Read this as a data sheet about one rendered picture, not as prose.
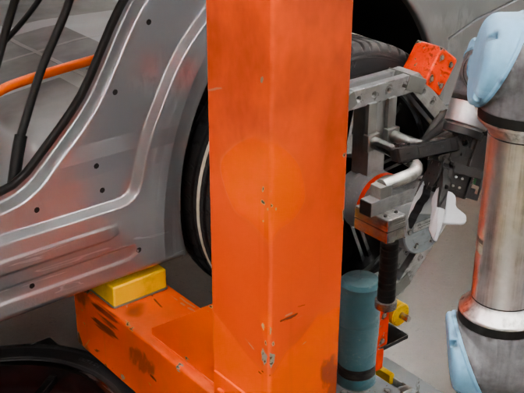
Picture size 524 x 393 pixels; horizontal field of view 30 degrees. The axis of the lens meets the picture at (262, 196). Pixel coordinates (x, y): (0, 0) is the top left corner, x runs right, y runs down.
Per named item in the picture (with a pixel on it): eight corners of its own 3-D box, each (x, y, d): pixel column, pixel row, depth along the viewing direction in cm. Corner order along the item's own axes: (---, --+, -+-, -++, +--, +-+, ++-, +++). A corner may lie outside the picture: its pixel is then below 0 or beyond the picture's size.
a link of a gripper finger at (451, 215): (468, 241, 161) (471, 194, 166) (435, 231, 160) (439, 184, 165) (459, 249, 164) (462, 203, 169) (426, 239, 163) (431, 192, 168)
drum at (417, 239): (375, 211, 224) (378, 154, 218) (446, 246, 209) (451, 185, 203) (330, 229, 216) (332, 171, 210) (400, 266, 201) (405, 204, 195)
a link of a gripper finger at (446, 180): (449, 205, 162) (452, 161, 167) (440, 202, 162) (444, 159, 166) (437, 217, 166) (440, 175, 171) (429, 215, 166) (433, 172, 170)
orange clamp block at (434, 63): (414, 87, 219) (432, 51, 219) (440, 97, 214) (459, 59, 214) (398, 76, 214) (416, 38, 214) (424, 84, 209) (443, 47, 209)
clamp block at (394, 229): (371, 221, 193) (373, 196, 190) (405, 237, 186) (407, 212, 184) (352, 228, 190) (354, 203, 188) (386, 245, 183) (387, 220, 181)
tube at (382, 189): (373, 147, 206) (376, 100, 202) (443, 177, 193) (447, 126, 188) (311, 168, 196) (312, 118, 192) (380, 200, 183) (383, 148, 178)
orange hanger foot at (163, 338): (139, 318, 231) (130, 185, 216) (281, 429, 194) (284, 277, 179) (76, 343, 221) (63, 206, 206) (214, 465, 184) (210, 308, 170)
